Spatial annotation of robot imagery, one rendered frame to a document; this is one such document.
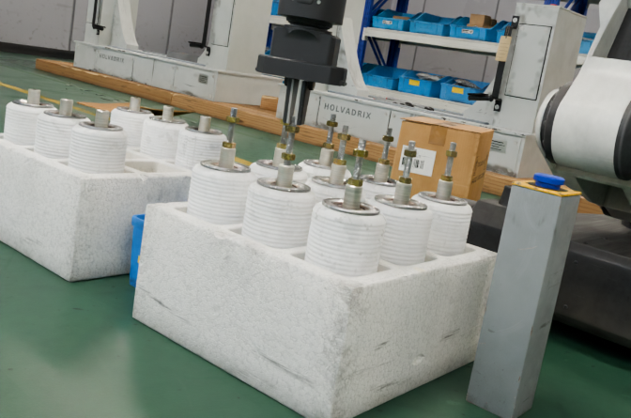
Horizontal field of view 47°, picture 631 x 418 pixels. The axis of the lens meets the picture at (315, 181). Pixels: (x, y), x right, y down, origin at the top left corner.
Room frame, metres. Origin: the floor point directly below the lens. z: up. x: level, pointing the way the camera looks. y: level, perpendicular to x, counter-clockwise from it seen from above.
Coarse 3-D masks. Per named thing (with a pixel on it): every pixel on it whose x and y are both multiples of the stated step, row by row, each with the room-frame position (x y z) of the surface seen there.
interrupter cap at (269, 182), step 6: (258, 180) 0.97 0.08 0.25; (264, 180) 0.98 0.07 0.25; (270, 180) 1.00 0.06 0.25; (264, 186) 0.95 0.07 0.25; (270, 186) 0.95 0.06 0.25; (276, 186) 0.96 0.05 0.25; (294, 186) 0.99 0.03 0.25; (300, 186) 0.99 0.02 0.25; (306, 186) 0.99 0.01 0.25; (288, 192) 0.95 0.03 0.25; (294, 192) 0.95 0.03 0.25; (300, 192) 0.95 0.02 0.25; (306, 192) 0.96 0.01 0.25
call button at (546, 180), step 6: (534, 174) 0.95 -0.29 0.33; (540, 174) 0.95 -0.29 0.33; (546, 174) 0.96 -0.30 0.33; (540, 180) 0.94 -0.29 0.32; (546, 180) 0.93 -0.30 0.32; (552, 180) 0.93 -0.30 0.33; (558, 180) 0.93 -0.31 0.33; (564, 180) 0.94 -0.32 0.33; (546, 186) 0.94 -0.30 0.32; (552, 186) 0.94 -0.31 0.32; (558, 186) 0.94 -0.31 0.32
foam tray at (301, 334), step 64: (192, 256) 0.97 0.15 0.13; (256, 256) 0.90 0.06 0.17; (448, 256) 1.03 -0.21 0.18; (192, 320) 0.96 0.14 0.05; (256, 320) 0.89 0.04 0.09; (320, 320) 0.82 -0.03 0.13; (384, 320) 0.87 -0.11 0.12; (448, 320) 1.00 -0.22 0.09; (256, 384) 0.87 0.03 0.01; (320, 384) 0.81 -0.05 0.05; (384, 384) 0.89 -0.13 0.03
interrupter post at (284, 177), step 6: (282, 168) 0.97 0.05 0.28; (288, 168) 0.97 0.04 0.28; (294, 168) 0.98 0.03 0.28; (282, 174) 0.97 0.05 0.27; (288, 174) 0.97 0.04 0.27; (276, 180) 0.98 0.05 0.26; (282, 180) 0.97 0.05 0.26; (288, 180) 0.97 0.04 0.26; (282, 186) 0.97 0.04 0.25; (288, 186) 0.97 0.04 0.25
